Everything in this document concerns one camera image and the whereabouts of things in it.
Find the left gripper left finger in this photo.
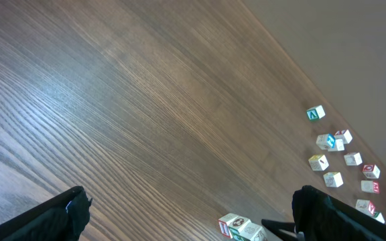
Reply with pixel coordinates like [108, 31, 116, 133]
[0, 186, 92, 241]

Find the red A wooden block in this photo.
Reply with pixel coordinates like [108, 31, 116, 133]
[355, 199, 376, 216]

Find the wooden block tower base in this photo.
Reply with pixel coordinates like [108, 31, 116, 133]
[240, 223, 267, 241]

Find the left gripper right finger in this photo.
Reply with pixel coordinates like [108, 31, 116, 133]
[292, 185, 386, 241]

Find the slash wooden block blue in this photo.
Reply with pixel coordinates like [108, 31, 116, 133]
[308, 155, 329, 171]

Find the number one wooden block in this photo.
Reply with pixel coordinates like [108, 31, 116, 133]
[344, 153, 363, 166]

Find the snail wooden block blue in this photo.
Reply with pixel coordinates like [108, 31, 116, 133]
[328, 139, 344, 152]

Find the red M tilted block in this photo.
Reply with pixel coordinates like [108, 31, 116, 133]
[361, 180, 380, 194]

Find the letter A wooden block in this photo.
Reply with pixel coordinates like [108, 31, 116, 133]
[228, 216, 251, 241]

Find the plain top wooden block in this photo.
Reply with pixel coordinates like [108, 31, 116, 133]
[334, 129, 352, 145]

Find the red M wooden block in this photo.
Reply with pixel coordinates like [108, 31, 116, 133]
[218, 213, 239, 238]

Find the green edged wooden block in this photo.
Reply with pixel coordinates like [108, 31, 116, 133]
[306, 105, 326, 121]

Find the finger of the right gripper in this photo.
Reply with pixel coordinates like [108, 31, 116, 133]
[261, 219, 297, 241]

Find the wooden block blue side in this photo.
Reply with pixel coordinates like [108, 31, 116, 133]
[323, 172, 343, 187]

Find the blue number two block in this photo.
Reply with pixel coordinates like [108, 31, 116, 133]
[316, 133, 336, 150]

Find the wooden block top right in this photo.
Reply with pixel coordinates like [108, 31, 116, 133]
[362, 164, 381, 179]

